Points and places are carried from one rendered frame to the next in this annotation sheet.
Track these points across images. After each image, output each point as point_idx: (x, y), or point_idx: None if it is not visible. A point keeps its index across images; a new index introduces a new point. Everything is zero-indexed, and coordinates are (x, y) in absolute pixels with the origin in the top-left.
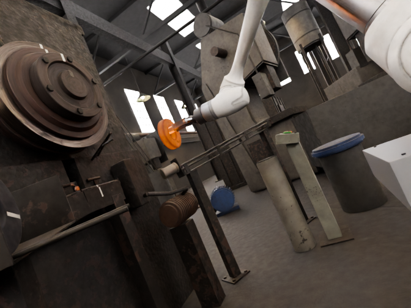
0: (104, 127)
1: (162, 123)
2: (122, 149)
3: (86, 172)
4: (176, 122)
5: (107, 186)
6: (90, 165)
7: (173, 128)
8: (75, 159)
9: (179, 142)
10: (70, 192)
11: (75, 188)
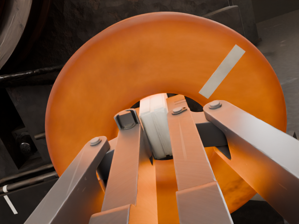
0: (20, 7)
1: (50, 99)
2: (194, 2)
3: (38, 117)
4: (52, 189)
5: (28, 193)
6: (47, 99)
7: (98, 175)
8: (9, 90)
9: (235, 190)
10: (4, 161)
11: (21, 147)
